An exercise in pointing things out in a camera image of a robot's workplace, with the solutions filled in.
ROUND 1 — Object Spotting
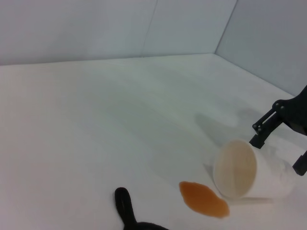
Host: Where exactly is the white paper cup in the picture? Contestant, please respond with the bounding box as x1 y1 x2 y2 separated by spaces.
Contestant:
213 138 295 206

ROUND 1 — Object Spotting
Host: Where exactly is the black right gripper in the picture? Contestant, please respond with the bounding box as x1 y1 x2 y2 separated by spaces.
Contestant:
248 83 307 177

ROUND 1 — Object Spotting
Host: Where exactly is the orange-brown liquid stain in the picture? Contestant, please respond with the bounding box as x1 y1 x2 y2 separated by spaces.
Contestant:
178 181 230 219

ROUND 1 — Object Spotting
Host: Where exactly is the dark cloth rag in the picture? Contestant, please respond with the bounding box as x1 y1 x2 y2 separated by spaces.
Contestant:
114 186 168 230

